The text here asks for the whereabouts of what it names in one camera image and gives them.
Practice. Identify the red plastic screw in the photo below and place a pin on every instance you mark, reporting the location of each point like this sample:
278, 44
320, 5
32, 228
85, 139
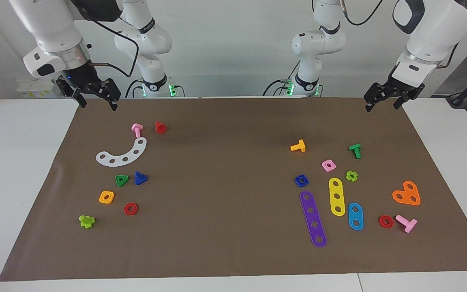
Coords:
160, 127

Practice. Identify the blue triangle-head screw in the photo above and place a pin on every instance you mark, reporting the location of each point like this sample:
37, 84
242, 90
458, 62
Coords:
139, 178

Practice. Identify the orange three-hole angle plate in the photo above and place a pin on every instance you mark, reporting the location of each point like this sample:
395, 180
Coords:
406, 194

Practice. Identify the dark blue square nut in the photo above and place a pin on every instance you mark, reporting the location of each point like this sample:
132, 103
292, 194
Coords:
297, 183

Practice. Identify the brown table mat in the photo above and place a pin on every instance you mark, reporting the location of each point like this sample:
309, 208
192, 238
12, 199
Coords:
217, 227

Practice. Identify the orange square nut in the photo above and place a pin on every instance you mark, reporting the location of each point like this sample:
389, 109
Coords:
111, 194

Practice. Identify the pink plastic screw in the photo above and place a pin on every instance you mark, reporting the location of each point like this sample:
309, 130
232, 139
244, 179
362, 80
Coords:
137, 129
407, 223

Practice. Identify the green triangle nut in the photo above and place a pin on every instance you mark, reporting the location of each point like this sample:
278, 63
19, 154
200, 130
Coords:
125, 178

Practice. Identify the green plastic screw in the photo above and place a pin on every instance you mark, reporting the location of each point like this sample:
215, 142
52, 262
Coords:
355, 150

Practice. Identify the lime cross-head screw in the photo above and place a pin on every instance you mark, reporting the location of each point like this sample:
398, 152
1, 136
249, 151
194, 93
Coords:
86, 222

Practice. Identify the red hexagon nut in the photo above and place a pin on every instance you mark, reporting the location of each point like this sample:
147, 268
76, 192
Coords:
380, 222
125, 209

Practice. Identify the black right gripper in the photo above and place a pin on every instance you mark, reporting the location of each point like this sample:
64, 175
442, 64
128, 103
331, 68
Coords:
81, 81

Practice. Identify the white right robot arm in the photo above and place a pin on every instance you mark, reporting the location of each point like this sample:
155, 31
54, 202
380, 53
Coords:
55, 24

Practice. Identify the lime cross nut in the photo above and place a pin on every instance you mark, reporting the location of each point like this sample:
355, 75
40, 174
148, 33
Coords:
348, 175

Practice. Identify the yellow three-hole strip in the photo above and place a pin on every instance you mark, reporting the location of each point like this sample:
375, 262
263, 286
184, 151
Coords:
336, 190

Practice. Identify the white curved perforated strip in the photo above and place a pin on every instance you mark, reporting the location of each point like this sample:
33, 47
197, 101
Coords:
130, 156

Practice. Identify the orange plastic screw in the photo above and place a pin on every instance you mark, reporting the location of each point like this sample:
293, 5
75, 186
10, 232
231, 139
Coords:
299, 146

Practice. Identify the white power strip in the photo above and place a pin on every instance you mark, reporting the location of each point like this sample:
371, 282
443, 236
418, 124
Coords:
35, 91

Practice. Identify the purple four-hole strip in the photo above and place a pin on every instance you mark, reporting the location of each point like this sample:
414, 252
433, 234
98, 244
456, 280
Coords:
313, 217

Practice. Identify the blue two-hole strip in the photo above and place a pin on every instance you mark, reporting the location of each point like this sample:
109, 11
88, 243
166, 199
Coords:
355, 216

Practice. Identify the pink square nut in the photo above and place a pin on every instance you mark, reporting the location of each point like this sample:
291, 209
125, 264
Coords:
324, 163

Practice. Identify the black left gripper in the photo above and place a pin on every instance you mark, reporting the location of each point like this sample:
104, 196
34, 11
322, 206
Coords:
395, 91

